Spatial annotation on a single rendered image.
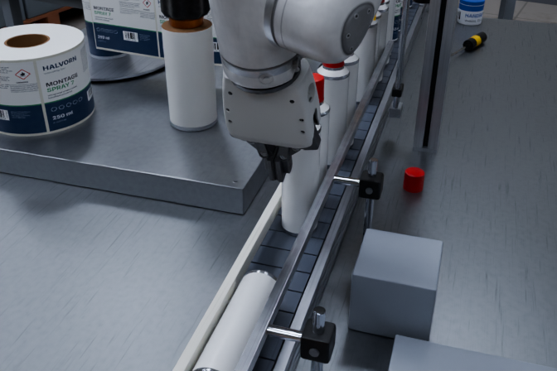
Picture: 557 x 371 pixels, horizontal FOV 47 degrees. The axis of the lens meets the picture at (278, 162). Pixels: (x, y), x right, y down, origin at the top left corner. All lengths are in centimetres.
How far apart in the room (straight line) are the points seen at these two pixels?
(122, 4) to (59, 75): 30
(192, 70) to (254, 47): 55
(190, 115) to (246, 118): 49
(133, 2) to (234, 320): 88
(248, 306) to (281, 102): 23
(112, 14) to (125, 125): 32
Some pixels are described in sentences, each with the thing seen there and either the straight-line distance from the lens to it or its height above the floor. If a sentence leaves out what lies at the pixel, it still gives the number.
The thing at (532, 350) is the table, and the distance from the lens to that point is 87.
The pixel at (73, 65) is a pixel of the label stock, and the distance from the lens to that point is 122.
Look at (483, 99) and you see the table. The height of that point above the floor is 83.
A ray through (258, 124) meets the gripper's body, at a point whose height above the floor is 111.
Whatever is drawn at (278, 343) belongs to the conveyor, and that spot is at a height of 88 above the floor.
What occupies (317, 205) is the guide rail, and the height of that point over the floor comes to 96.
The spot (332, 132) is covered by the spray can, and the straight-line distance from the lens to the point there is 103.
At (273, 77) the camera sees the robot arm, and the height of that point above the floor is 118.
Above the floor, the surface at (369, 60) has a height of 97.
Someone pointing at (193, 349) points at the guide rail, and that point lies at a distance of 70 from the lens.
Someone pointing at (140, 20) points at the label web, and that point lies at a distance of 143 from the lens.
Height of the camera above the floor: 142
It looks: 30 degrees down
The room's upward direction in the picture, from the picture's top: straight up
